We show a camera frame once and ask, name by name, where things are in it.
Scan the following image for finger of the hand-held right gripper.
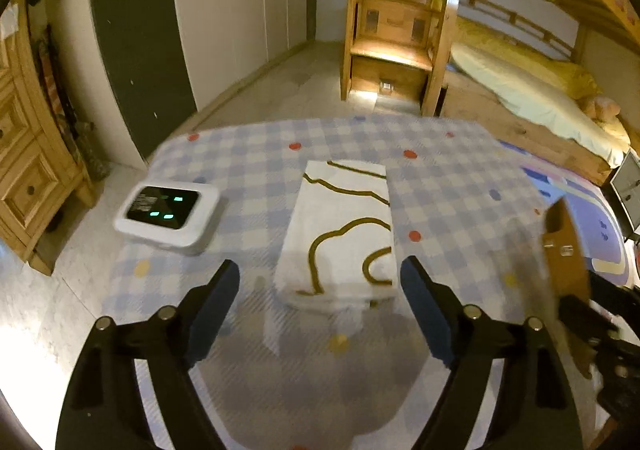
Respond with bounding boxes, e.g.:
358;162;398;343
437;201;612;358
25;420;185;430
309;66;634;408
587;271;640;318
557;295;621;346

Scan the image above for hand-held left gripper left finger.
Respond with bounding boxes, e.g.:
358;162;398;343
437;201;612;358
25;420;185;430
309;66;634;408
55;259;241;450

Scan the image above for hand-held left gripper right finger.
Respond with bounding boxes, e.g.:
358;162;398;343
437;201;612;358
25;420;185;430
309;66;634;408
400;255;583;450

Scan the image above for white electronic device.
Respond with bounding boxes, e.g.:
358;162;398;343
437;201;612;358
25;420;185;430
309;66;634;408
114;177;222;257

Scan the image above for grey monitor screen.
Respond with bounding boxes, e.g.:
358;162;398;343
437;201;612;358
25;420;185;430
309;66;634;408
610;150;640;236

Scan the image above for colourful rug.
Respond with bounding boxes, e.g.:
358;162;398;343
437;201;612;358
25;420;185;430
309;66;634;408
500;140;633;281

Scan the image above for white towel with brown lines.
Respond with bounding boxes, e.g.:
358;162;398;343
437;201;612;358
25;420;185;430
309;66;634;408
272;159;400;313

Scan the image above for checked blue tablecloth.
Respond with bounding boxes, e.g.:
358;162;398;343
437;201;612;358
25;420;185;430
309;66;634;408
102;115;601;450

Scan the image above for plush toy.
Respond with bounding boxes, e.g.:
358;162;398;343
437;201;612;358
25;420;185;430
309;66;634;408
580;95;623;123

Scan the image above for dark patterned bag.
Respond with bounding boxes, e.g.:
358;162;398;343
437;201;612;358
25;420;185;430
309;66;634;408
72;122;112;181

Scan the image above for cream mattress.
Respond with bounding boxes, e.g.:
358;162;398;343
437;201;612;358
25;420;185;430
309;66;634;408
450;40;631;168

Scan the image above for wooden drawer cabinet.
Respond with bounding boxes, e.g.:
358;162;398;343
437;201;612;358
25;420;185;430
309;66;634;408
0;0;98;276

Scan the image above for yellow blanket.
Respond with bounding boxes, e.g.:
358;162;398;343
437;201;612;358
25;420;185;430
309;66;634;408
457;17;601;98

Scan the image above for wooden bunk bed stairs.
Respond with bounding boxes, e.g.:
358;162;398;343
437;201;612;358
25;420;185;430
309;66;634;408
340;0;461;118

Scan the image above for white paper note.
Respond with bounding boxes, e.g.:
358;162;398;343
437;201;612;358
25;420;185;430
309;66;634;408
0;0;21;38

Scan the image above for wooden bunk bed frame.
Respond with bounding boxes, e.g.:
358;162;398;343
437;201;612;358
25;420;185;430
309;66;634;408
440;0;640;186

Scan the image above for dark wall panel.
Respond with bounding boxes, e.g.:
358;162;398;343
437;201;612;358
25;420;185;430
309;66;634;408
87;0;198;158

